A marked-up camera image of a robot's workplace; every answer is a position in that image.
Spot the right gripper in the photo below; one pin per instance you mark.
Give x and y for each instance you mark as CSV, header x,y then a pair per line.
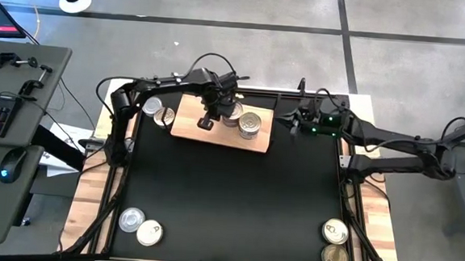
x,y
326,120

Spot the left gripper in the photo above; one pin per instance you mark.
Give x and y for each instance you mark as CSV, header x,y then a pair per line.
x,y
218,91

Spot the wooden cutting board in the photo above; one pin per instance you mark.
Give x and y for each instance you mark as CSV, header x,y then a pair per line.
x,y
224,136

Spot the blue-label seafood can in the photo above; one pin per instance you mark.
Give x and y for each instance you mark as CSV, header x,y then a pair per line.
x,y
249,136
250,122
163,117
235,113
233,124

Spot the blue can silver pull-tab lid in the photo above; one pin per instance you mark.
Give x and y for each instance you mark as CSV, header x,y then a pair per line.
x,y
335,231

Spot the light-green can silver lid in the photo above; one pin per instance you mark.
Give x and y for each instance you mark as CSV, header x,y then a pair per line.
x,y
131,220
152,105

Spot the gold-lid can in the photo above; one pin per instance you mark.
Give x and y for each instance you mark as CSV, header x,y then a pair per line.
x,y
149,232

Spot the can with gold pull-tab lid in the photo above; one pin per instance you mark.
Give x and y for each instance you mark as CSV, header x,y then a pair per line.
x,y
334,257

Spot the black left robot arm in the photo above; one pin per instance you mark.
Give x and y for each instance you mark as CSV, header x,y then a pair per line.
x,y
162,83

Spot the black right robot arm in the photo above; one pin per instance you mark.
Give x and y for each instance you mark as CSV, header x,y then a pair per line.
x,y
396,162

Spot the black table edge clamp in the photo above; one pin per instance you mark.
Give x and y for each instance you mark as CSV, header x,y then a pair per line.
x,y
302,87

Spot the white paper sheet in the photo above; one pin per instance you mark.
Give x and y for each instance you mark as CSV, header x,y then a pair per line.
x,y
58,166

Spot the black desk clamp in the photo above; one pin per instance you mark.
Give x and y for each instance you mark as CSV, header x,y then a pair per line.
x,y
6,58
29,87

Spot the black computer mouse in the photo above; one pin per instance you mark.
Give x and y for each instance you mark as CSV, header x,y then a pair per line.
x,y
12,165

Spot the black table rig frame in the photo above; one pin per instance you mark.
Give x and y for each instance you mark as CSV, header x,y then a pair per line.
x,y
267,92

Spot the white mount bracket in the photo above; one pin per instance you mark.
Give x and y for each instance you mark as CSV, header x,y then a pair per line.
x,y
347,161

